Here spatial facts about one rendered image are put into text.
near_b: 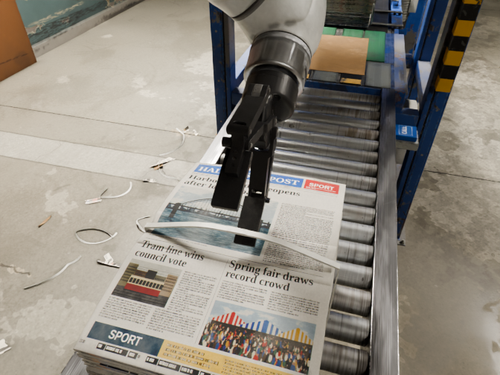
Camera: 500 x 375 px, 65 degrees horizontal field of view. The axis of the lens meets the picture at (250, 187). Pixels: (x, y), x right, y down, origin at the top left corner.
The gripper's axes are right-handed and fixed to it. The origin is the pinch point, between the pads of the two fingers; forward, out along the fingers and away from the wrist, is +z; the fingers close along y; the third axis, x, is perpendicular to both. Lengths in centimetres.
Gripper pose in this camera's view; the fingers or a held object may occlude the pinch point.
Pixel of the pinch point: (237, 219)
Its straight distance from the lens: 47.9
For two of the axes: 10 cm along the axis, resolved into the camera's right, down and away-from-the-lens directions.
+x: -9.6, -1.6, 2.2
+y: 1.4, 4.0, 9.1
